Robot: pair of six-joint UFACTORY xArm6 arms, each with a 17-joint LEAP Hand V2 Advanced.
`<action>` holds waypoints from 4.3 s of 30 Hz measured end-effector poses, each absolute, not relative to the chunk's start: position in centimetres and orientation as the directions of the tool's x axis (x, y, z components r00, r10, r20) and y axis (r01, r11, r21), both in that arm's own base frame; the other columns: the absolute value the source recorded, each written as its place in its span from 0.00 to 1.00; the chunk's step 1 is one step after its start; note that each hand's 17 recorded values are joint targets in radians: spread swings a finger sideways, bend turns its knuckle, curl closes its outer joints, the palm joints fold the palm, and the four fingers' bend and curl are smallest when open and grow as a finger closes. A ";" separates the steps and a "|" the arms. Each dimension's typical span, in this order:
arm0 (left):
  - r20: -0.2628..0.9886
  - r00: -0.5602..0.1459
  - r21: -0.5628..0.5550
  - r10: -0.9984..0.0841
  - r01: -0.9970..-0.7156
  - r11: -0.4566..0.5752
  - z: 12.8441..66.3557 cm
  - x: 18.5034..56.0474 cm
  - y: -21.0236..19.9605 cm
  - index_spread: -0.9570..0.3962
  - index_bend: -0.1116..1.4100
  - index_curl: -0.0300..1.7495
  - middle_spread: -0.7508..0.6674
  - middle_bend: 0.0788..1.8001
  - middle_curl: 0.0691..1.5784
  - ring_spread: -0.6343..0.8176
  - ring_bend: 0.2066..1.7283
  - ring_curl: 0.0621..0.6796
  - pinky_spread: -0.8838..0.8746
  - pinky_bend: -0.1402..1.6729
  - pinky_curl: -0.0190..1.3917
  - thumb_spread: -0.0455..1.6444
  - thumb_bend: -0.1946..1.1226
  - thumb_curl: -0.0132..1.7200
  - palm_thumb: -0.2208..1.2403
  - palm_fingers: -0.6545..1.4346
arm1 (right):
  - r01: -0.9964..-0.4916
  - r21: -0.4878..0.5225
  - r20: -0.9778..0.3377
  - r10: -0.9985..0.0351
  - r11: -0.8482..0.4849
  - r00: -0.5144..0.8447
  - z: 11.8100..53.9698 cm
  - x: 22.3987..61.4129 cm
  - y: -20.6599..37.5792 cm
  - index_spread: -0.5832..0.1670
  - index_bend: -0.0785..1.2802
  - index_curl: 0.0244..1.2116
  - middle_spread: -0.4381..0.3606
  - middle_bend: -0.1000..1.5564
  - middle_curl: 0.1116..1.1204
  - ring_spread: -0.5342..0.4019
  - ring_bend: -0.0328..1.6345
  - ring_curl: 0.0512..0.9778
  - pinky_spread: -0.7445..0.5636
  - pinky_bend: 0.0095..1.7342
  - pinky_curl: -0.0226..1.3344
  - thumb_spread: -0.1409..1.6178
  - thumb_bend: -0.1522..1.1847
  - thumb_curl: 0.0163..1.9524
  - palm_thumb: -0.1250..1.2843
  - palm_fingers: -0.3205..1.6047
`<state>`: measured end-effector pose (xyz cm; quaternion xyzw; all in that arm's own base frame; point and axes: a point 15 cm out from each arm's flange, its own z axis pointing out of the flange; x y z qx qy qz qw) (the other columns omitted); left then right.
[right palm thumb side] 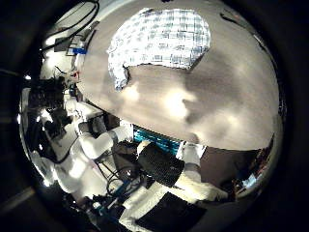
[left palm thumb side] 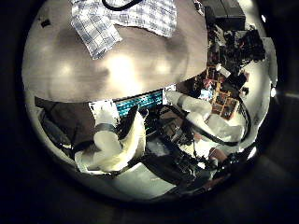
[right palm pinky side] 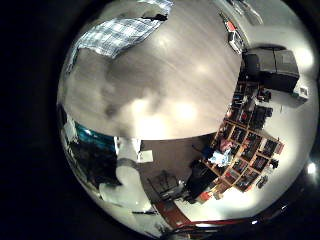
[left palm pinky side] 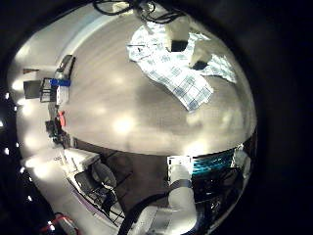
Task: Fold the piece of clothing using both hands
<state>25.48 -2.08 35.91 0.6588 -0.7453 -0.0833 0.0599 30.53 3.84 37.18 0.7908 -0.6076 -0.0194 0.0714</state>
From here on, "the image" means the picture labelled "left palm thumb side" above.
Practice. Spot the blue white plaid shirt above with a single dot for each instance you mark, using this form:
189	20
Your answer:
93	31

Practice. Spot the shelf with colourful items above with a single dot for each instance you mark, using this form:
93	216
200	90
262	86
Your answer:
222	102

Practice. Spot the teal rack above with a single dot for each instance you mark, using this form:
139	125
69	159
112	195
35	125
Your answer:
140	102

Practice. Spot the black box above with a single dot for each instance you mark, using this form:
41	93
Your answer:
224	12

